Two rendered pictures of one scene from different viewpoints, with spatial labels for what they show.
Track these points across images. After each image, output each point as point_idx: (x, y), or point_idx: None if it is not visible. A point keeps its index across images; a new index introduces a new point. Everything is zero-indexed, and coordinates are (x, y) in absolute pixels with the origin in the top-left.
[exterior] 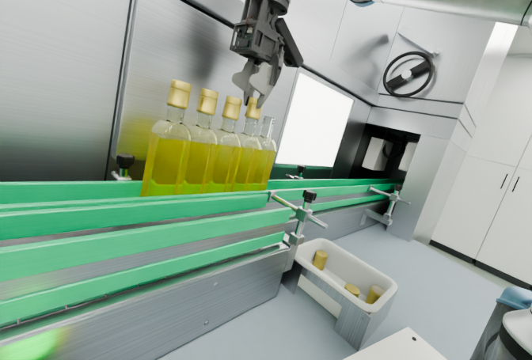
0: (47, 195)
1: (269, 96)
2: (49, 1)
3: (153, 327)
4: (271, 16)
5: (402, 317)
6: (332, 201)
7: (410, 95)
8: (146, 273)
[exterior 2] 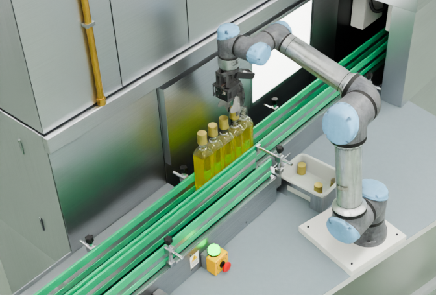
0: (169, 198)
1: None
2: (135, 124)
3: (229, 229)
4: (231, 76)
5: None
6: (307, 114)
7: None
8: (222, 213)
